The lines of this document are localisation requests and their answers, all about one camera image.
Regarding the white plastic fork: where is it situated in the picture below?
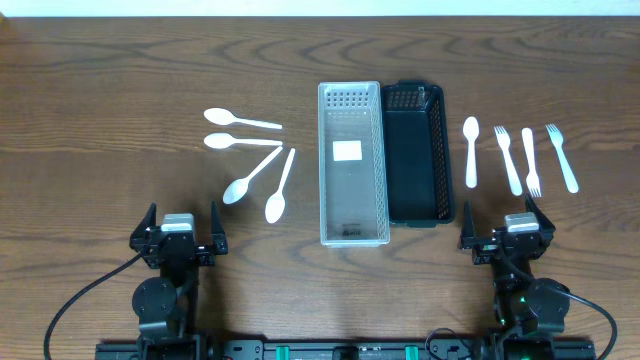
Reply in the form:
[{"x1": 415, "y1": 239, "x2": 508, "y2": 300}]
[
  {"x1": 545, "y1": 124, "x2": 579, "y2": 194},
  {"x1": 494, "y1": 126, "x2": 523, "y2": 196},
  {"x1": 521, "y1": 127, "x2": 542, "y2": 197}
]

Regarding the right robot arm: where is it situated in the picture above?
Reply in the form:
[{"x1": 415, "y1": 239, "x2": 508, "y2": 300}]
[{"x1": 458, "y1": 195, "x2": 569, "y2": 359}]

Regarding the black plastic basket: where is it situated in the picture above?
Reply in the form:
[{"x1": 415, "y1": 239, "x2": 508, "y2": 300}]
[{"x1": 381, "y1": 80, "x2": 455, "y2": 228}]

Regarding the clear plastic basket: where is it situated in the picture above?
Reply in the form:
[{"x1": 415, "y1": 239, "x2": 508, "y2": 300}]
[{"x1": 318, "y1": 81, "x2": 390, "y2": 248}]

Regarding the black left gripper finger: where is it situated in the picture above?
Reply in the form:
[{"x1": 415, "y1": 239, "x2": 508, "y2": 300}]
[
  {"x1": 211, "y1": 201, "x2": 225, "y2": 236},
  {"x1": 130, "y1": 203, "x2": 157, "y2": 239}
]

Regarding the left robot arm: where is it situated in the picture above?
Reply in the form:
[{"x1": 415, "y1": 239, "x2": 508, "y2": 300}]
[{"x1": 129, "y1": 203, "x2": 228, "y2": 359}]

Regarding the white plastic spoon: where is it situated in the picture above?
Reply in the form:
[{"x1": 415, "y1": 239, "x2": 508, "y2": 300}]
[
  {"x1": 203, "y1": 108, "x2": 283, "y2": 130},
  {"x1": 462, "y1": 116, "x2": 479, "y2": 188},
  {"x1": 265, "y1": 148, "x2": 296, "y2": 224},
  {"x1": 223, "y1": 146, "x2": 283, "y2": 204},
  {"x1": 203, "y1": 133, "x2": 283, "y2": 149}
]

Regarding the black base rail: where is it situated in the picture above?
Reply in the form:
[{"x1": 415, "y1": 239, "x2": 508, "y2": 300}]
[{"x1": 94, "y1": 338, "x2": 597, "y2": 360}]

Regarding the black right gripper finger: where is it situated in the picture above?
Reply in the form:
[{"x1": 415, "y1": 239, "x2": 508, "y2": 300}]
[
  {"x1": 461, "y1": 201, "x2": 475, "y2": 239},
  {"x1": 524, "y1": 194, "x2": 556, "y2": 235}
]

